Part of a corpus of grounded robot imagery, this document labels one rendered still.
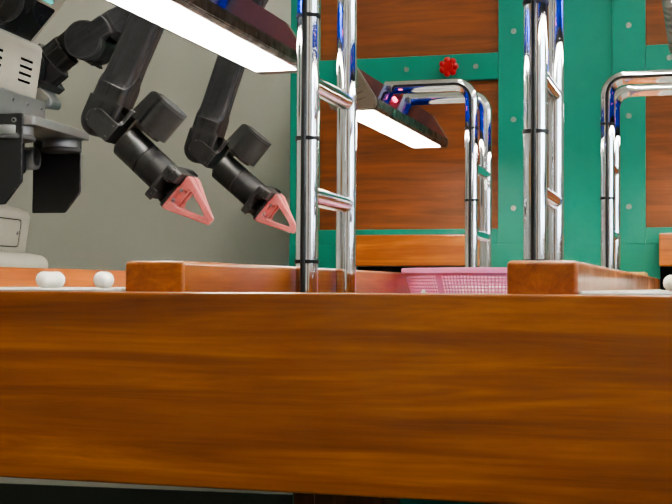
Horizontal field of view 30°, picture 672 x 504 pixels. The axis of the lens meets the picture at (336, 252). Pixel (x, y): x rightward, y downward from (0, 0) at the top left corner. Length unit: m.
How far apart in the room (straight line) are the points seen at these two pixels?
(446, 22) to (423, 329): 1.98
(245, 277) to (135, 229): 2.75
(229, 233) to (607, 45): 1.47
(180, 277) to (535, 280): 0.30
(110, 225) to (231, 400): 2.96
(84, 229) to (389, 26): 1.44
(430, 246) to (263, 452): 1.80
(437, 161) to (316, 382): 1.90
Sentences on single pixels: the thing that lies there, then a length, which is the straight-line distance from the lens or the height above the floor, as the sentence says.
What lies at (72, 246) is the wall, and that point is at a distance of 4.01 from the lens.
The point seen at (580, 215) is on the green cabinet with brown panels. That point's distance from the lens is 2.81.
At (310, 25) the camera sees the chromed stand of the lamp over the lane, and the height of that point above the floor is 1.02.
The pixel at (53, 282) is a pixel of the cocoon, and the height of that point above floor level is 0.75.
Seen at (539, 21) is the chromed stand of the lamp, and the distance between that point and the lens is 1.29.
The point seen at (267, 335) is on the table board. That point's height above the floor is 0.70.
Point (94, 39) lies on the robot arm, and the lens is 2.57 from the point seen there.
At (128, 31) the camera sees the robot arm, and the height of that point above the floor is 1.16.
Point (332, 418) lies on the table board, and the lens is 0.99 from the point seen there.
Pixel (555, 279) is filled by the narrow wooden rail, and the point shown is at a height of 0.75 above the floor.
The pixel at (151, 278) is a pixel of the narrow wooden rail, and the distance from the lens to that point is 1.07.
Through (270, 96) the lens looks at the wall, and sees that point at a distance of 3.84.
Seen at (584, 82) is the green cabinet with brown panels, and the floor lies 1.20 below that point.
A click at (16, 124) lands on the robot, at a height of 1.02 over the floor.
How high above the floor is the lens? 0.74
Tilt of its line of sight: 2 degrees up
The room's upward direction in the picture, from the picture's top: straight up
